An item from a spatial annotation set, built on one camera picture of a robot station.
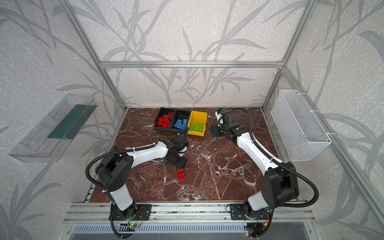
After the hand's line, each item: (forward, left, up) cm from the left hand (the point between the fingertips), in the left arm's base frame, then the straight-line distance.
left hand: (181, 164), depth 89 cm
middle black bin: (+41, +4, 0) cm, 41 cm away
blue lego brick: (+31, 0, +2) cm, 31 cm away
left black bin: (+40, +18, +4) cm, 44 cm away
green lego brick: (+29, -9, +1) cm, 30 cm away
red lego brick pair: (+37, +11, +3) cm, 39 cm away
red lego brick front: (-7, -1, -1) cm, 7 cm away
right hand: (+15, -19, +18) cm, 30 cm away
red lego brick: (+32, +18, +2) cm, 37 cm away
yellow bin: (+37, -12, +2) cm, 38 cm away
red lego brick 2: (+30, +13, +1) cm, 33 cm away
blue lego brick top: (+28, +3, +3) cm, 29 cm away
